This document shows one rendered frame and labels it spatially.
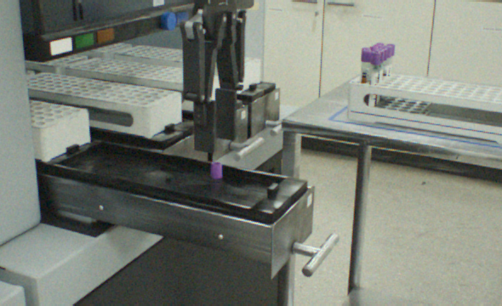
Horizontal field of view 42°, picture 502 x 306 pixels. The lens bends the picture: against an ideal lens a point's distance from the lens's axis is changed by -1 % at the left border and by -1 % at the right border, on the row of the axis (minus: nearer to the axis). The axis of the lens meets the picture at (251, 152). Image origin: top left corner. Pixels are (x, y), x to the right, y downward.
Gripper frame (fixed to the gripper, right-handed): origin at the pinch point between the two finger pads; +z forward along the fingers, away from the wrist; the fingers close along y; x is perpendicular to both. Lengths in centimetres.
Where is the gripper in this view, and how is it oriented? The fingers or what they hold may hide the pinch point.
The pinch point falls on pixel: (215, 121)
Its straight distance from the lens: 87.6
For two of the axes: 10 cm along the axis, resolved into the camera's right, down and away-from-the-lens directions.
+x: 9.0, 1.6, -4.0
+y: -4.3, 3.0, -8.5
